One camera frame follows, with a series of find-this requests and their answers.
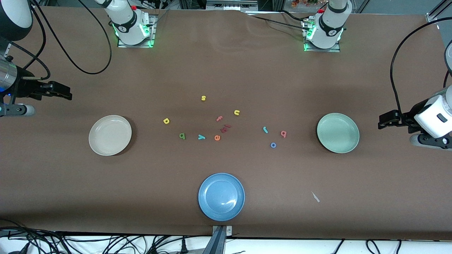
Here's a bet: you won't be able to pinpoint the pale green plate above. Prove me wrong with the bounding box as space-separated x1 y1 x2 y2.
317 113 360 153

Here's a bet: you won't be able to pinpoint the beige brown plate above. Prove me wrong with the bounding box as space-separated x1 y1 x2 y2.
89 115 132 156

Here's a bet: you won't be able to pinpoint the brown paper table cover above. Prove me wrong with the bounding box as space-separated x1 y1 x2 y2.
0 6 452 241

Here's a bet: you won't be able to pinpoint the blue plate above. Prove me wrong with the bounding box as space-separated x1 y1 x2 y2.
198 173 245 222

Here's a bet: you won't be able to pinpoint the grey power strip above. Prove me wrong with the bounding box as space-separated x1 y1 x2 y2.
206 0 259 11

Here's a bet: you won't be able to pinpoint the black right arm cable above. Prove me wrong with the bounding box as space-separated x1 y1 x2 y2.
30 0 113 81

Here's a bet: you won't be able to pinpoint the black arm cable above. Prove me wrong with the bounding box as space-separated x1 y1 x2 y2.
30 0 113 81
390 16 452 115

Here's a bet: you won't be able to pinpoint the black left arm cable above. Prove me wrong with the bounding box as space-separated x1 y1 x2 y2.
390 16 452 115

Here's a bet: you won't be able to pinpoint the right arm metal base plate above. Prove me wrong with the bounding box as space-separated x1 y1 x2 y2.
117 14 156 48

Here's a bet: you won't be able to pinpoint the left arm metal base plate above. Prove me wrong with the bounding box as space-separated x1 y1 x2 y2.
304 19 341 53

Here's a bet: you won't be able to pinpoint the aluminium frame post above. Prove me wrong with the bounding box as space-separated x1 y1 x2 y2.
426 0 452 24

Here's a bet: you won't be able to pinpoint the tangled black floor cables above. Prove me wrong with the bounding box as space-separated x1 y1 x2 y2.
0 219 75 254

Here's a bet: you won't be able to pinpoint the black base power cable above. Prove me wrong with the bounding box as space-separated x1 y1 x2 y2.
244 11 313 32

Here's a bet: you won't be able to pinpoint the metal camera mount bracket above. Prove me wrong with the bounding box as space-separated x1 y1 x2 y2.
203 225 233 254

